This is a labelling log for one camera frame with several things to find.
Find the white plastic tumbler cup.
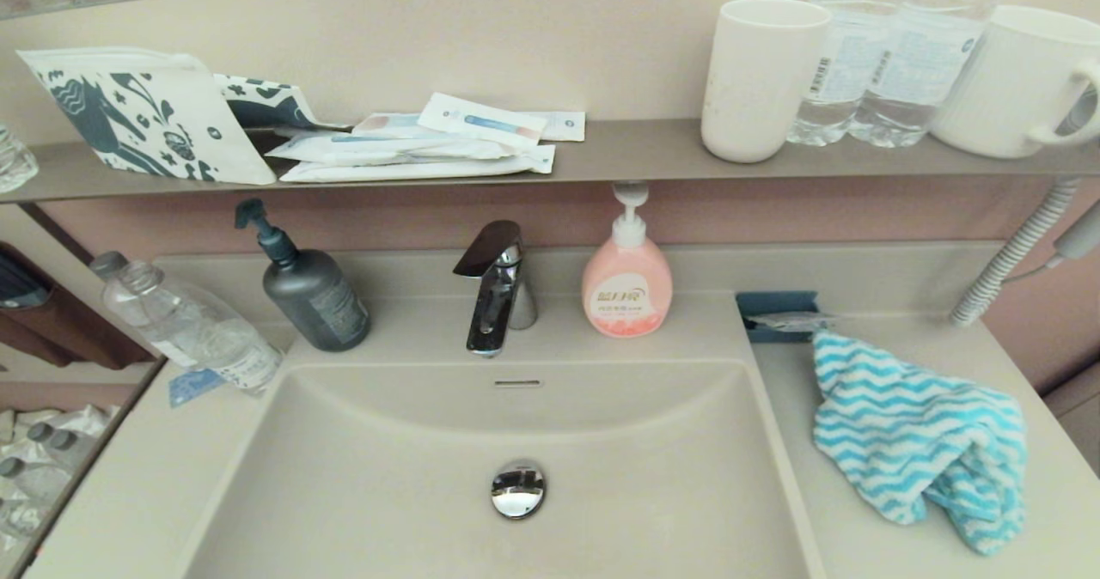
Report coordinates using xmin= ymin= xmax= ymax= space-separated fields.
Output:
xmin=700 ymin=0 xmax=834 ymax=165

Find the small plain white sachet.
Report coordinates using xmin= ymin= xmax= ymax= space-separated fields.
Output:
xmin=519 ymin=111 xmax=588 ymax=143

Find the white ribbed mug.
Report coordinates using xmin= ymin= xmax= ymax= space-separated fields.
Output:
xmin=931 ymin=5 xmax=1100 ymax=160

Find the clear plastic water bottle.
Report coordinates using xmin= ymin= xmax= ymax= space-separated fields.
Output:
xmin=0 ymin=124 xmax=40 ymax=193
xmin=787 ymin=0 xmax=908 ymax=147
xmin=849 ymin=0 xmax=1024 ymax=149
xmin=116 ymin=260 xmax=284 ymax=396
xmin=89 ymin=251 xmax=203 ymax=370

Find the blue soap tray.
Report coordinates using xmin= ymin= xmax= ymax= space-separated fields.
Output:
xmin=735 ymin=290 xmax=822 ymax=344

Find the clear wrapped small packet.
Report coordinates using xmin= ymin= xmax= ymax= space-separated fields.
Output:
xmin=746 ymin=311 xmax=841 ymax=333

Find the large white blue patterned pouch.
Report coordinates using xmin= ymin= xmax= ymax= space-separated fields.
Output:
xmin=17 ymin=46 xmax=278 ymax=186

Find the beige sink basin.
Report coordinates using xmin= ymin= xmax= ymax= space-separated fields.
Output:
xmin=176 ymin=358 xmax=817 ymax=579

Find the long white plastic packet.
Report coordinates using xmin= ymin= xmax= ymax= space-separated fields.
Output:
xmin=265 ymin=131 xmax=520 ymax=165
xmin=279 ymin=145 xmax=558 ymax=184

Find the white sachet blue orange print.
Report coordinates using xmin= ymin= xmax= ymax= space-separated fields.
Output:
xmin=418 ymin=92 xmax=549 ymax=149

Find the grey hair dryer handle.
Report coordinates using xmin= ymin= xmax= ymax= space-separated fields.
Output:
xmin=1055 ymin=201 xmax=1100 ymax=260

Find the plastic wrapped bottle pack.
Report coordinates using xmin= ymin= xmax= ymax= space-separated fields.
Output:
xmin=0 ymin=404 xmax=114 ymax=559

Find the chrome sink faucet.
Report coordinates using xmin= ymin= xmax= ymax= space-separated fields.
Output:
xmin=454 ymin=220 xmax=539 ymax=359

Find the brown wooden furniture piece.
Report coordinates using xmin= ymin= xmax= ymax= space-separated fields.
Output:
xmin=0 ymin=241 xmax=154 ymax=370

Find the chrome drain stopper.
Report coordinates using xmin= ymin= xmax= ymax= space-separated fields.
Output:
xmin=491 ymin=460 xmax=547 ymax=521

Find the white sachet pinkish print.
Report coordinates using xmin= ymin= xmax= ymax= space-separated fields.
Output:
xmin=352 ymin=113 xmax=435 ymax=139

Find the turquoise white striped cloth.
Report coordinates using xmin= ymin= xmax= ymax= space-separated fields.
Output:
xmin=812 ymin=330 xmax=1030 ymax=558

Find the dark grey pump bottle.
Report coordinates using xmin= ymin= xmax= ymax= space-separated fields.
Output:
xmin=235 ymin=198 xmax=373 ymax=353

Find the black rounded object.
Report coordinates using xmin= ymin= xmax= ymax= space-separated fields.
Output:
xmin=0 ymin=251 xmax=48 ymax=310

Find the blue patterned card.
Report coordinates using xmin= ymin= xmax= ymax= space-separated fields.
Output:
xmin=168 ymin=368 xmax=228 ymax=409

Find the small white blue patterned pouch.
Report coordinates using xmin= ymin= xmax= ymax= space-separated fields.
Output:
xmin=213 ymin=74 xmax=351 ymax=131

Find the pink soap pump bottle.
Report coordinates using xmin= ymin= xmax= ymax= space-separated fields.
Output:
xmin=582 ymin=181 xmax=675 ymax=339

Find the grey corrugated hose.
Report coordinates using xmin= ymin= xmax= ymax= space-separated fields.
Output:
xmin=949 ymin=177 xmax=1085 ymax=328

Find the grey wall shelf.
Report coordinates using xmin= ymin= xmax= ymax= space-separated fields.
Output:
xmin=0 ymin=119 xmax=1100 ymax=204

